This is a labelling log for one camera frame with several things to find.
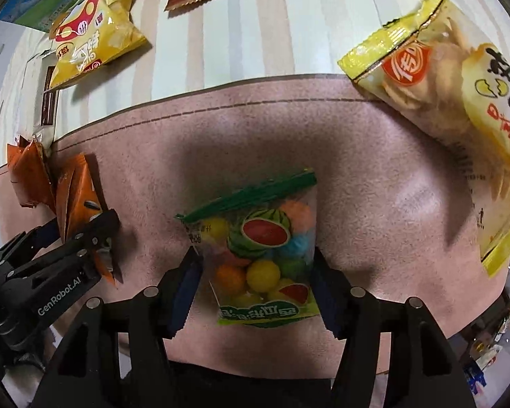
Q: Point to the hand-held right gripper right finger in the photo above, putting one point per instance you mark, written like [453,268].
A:
[325,297]

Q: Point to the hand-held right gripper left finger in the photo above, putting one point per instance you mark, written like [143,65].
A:
[185,293]

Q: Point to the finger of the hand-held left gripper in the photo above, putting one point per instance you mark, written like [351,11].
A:
[104,223]
[46,230]

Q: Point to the orange snack packet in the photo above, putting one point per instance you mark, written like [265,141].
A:
[27,170]
[76,195]

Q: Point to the clear gumball candy bag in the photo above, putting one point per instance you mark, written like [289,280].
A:
[259,238]

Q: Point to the floor clutter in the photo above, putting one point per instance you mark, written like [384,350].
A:
[488,348]

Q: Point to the yellow chips bag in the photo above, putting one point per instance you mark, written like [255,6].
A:
[93,38]

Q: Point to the yellow cracker bag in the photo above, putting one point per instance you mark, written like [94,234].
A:
[442,76]

